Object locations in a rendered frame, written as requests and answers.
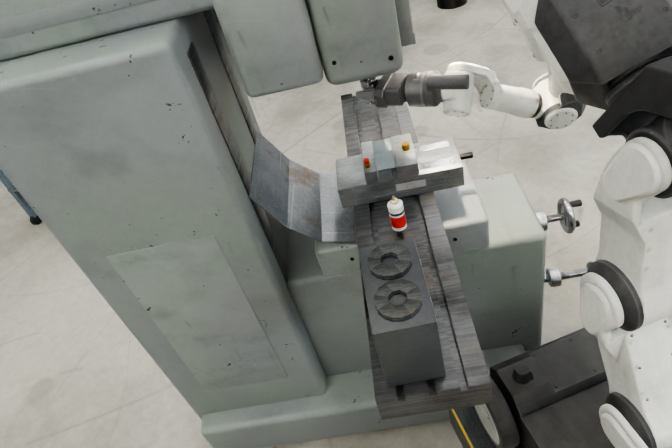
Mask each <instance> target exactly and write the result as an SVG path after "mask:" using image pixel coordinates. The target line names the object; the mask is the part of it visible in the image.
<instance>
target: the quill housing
mask: <svg viewBox="0 0 672 448"><path fill-rule="evenodd" d="M306 4H307V8H308V12H309V15H310V19H311V23H312V27H313V31H314V35H315V39H316V42H317V46H318V50H319V54H320V58H321V62H322V65H323V69H324V73H325V76H326V79H327V81H328V82H329V83H331V84H333V85H341V84H345V83H349V82H354V81H358V80H363V79H367V78H372V77H376V76H380V75H385V74H389V73H394V72H396V71H398V70H399V69H400V68H401V67H402V65H403V53H402V46H401V39H400V33H399V26H398V20H397V13H396V6H395V0H306Z"/></svg>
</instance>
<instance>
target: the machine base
mask: <svg viewBox="0 0 672 448"><path fill-rule="evenodd" d="M481 351H482V354H483V358H484V361H485V364H486V367H487V371H488V374H490V367H491V366H494V365H496V364H499V363H501V362H503V361H506V360H508V359H510V358H513V357H515V356H518V355H520V354H522V353H525V350H524V348H523V346H522V345H519V344H518V345H511V346H505V347H499V348H493V349H487V350H481ZM326 386H327V390H326V392H325V394H323V395H319V396H313V397H307V398H301V399H295V400H289V401H282V402H276V403H270V404H264V405H258V406H252V407H246V408H240V409H234V410H228V411H222V412H216V413H210V414H205V415H203V416H202V421H201V428H200V432H201V434H202V435H203V436H204V438H205V439H206V440H207V441H208V442H209V444H210V445H211V446H212V447H213V448H267V447H273V446H280V445H286V444H293V443H299V442H305V441H312V440H318V439H325V438H331V437H337V436H344V435H350V434H357V433H363V432H369V431H376V430H382V429H389V428H395V427H402V426H408V425H414V424H421V423H427V422H434V421H440V420H446V419H450V417H449V411H448V410H443V411H437V412H430V413H424V414H418V415H411V416H405V417H399V418H392V419H386V420H382V419H381V416H380V413H379V410H378V407H377V404H376V401H375V393H374V384H373V375H372V369H368V370H362V371H357V372H351V373H345V374H339V375H333V376H326Z"/></svg>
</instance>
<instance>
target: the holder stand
mask: <svg viewBox="0 0 672 448"><path fill-rule="evenodd" d="M359 256H360V263H361V269H362V275H363V282H364V288H365V294H366V301H367V307H368V314H369V320H370V326H371V333H372V337H373V340H374V343H375V347H376V350H377V353H378V357H379V360H380V363H381V366H382V370H383V373H384V376H385V380H386V383H387V386H388V387H393V386H398V385H403V384H408V383H413V382H418V381H424V380H429V379H434V378H439V377H444V376H446V372H445V366H444V360H443V354H442V347H441V341H440V335H439V329H438V323H437V319H436V315H435V311H434V308H433V304H432V300H431V296H430V294H429V290H428V286H427V283H426V279H425V276H424V272H423V268H422V264H421V261H420V258H419V254H418V250H417V247H416V243H415V240H414V238H408V239H403V240H399V241H394V242H389V243H385V244H380V245H375V246H371V247H366V248H362V249H359Z"/></svg>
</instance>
